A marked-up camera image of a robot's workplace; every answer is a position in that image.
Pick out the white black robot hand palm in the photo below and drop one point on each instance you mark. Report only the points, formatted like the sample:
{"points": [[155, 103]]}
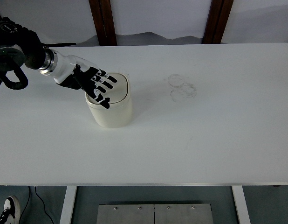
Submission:
{"points": [[75, 73]]}

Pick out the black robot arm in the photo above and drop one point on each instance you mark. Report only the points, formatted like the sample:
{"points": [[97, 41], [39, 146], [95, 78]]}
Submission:
{"points": [[20, 46]]}

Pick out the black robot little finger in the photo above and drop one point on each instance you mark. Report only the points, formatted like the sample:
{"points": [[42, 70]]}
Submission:
{"points": [[102, 73]]}

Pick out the black white sneaker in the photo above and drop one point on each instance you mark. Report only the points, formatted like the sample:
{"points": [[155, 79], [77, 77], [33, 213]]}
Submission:
{"points": [[11, 212]]}

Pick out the brown wooden post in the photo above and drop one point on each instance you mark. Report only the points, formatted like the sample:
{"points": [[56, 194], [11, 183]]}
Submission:
{"points": [[217, 20], [103, 20]]}

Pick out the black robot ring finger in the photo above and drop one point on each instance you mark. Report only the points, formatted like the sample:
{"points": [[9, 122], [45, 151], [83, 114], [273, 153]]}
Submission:
{"points": [[111, 78]]}

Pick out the right brown wooden post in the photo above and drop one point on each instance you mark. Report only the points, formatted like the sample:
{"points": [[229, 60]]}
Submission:
{"points": [[217, 20]]}

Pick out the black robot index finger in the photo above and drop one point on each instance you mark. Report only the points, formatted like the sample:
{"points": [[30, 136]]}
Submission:
{"points": [[102, 89]]}

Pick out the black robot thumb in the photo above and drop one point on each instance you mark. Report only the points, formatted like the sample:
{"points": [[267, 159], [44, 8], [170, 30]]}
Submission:
{"points": [[97, 98]]}

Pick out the left brown wooden post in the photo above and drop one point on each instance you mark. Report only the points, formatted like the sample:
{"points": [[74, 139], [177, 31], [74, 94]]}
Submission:
{"points": [[103, 20]]}

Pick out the cream lidded trash can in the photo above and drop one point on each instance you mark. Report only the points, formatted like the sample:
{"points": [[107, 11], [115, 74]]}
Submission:
{"points": [[120, 111]]}

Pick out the metal base plate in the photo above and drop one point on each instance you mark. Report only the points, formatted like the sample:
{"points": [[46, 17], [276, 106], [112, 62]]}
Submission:
{"points": [[155, 214]]}

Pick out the left white table leg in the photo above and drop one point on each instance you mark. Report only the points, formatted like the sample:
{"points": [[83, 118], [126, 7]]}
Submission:
{"points": [[68, 205]]}

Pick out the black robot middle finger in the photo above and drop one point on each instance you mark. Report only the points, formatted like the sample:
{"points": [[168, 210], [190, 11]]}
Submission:
{"points": [[100, 83]]}

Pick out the right white table leg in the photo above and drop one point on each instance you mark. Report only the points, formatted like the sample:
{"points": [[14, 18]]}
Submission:
{"points": [[240, 204]]}

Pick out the white table leg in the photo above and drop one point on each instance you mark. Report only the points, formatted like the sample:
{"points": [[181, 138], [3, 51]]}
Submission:
{"points": [[240, 204], [68, 205]]}

